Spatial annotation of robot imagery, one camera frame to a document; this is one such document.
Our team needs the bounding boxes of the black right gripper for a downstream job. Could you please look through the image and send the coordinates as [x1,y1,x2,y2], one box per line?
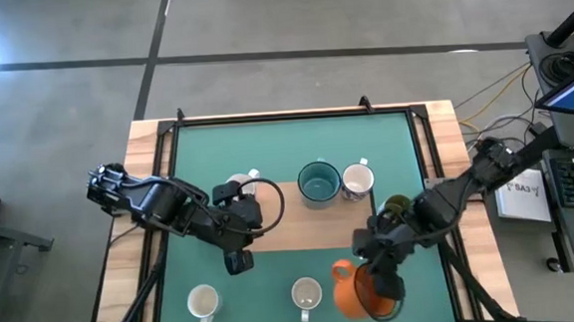
[348,211,419,279]

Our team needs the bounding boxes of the white mug blue rim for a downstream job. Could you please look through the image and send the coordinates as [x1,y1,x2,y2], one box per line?
[225,167,263,200]

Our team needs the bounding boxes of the white mug black adventure text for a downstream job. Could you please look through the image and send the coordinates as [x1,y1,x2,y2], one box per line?
[376,192,415,221]

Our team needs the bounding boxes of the orange mug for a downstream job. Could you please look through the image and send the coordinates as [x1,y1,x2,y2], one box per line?
[329,255,401,322]

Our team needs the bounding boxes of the white mug blue leaf print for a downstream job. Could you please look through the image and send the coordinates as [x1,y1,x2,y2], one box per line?
[339,156,378,203]

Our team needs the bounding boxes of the teal enamel mug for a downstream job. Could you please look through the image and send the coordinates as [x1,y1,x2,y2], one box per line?
[295,156,344,211]

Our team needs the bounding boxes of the white mug blue flower print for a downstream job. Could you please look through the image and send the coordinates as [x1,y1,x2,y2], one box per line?
[184,282,225,322]

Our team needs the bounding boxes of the white mug grey geometric pattern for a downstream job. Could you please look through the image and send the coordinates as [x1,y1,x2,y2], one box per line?
[289,275,326,322]

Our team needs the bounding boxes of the wooden shelf riser black legs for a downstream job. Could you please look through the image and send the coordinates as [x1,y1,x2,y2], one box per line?
[245,174,376,255]

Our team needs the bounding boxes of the green table mat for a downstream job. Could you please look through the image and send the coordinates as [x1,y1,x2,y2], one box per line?
[143,109,457,322]

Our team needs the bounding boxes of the white paper sheet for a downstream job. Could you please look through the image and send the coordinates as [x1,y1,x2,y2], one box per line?
[492,165,554,227]

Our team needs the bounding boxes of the grey metal stand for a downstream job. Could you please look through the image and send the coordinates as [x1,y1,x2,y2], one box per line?
[0,209,60,322]

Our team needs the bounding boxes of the black stand pole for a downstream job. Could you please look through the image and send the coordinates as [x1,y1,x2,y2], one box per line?
[542,6,574,50]

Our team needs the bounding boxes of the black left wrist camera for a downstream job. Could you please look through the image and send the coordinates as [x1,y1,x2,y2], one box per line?
[210,179,245,206]

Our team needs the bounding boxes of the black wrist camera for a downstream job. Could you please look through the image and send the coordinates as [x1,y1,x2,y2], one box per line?
[372,271,408,302]
[210,179,245,206]

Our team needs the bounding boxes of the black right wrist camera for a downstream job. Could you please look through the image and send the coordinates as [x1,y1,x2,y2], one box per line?
[372,271,408,302]

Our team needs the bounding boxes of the black left camera cable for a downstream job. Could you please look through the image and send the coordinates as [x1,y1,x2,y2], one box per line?
[235,175,288,238]

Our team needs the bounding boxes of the black camera cable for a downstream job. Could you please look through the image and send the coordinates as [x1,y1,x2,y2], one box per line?
[235,175,288,238]
[351,261,409,322]

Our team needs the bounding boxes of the black right camera cable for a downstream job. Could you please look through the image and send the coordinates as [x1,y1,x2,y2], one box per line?
[351,261,409,322]

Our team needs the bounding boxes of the black metal table frame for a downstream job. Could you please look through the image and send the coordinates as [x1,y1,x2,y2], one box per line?
[72,86,522,322]

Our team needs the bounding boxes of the white floor cables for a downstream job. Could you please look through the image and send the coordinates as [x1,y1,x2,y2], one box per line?
[458,109,552,152]

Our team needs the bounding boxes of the yellow floor cable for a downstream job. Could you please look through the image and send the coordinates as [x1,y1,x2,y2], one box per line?
[455,63,535,127]

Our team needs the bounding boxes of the coiled black cable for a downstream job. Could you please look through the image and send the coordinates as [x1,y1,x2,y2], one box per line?
[537,51,574,87]

